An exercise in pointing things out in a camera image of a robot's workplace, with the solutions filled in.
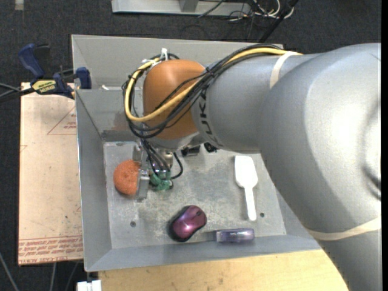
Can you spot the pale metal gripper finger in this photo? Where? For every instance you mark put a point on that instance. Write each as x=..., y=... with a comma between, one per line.
x=137, y=154
x=143, y=185

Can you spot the orange scouring sponge ball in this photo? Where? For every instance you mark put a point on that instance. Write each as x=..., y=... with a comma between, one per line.
x=125, y=177

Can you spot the grey metal bin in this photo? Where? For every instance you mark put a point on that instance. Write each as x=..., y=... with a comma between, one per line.
x=200, y=192

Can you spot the purple and black computer mouse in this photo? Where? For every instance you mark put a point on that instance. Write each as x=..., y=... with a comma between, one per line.
x=188, y=223

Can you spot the white plastic scoop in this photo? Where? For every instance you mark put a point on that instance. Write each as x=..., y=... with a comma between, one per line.
x=246, y=174

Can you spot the brown cardboard board red print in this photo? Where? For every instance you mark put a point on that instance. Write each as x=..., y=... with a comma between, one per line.
x=48, y=174

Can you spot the black cylinder on white bracket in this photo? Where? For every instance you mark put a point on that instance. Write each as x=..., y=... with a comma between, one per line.
x=190, y=151

